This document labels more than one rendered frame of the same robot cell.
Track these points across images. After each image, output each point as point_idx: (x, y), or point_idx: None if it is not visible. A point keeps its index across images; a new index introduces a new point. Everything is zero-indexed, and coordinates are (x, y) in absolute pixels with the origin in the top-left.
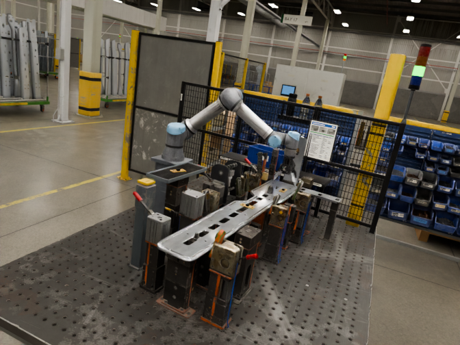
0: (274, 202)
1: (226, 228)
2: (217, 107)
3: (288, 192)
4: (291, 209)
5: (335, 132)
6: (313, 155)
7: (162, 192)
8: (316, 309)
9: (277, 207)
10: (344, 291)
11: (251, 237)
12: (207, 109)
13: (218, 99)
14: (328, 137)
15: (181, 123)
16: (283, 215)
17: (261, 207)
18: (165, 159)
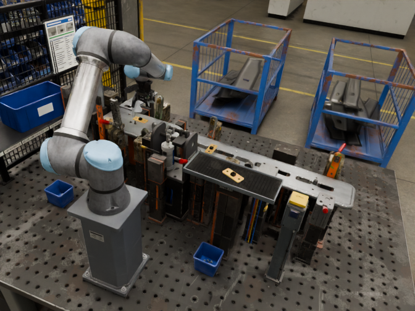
0: (215, 125)
1: (279, 165)
2: (101, 76)
3: (143, 116)
4: (185, 124)
5: (73, 25)
6: (63, 66)
7: (134, 245)
8: (269, 157)
9: (218, 127)
10: (238, 140)
11: (297, 148)
12: (91, 90)
13: (96, 62)
14: (70, 36)
15: (91, 142)
16: (221, 128)
17: (208, 139)
18: (125, 207)
